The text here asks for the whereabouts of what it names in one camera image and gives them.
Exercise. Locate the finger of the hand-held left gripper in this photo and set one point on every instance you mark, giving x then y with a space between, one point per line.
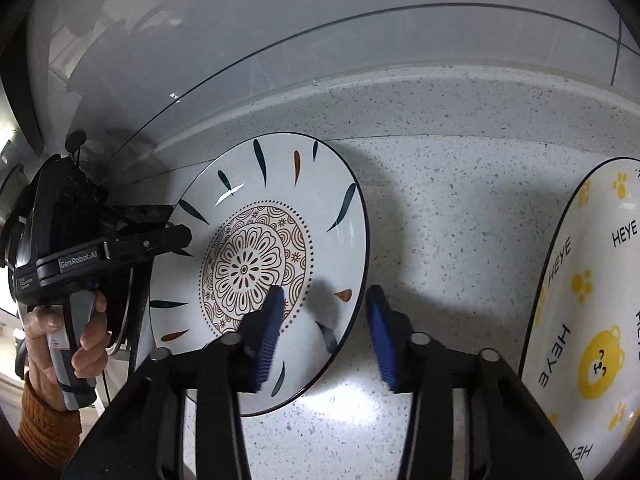
150 245

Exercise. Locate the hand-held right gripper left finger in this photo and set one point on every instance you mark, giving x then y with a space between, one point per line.
270 330

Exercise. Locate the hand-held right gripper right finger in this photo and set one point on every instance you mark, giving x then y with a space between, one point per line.
380 340

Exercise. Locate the white mandala pattern plate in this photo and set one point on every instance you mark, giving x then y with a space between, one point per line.
300 200

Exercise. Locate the yellow bear print plate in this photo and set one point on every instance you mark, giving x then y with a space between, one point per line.
590 285

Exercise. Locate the person's left forearm orange sleeve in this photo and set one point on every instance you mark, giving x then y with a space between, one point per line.
45 425

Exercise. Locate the person's left hand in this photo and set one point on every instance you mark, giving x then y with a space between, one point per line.
90 340

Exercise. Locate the dark pan with metal rim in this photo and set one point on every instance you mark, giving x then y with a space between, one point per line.
135 305

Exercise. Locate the black range hood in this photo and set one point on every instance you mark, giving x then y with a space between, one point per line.
20 85

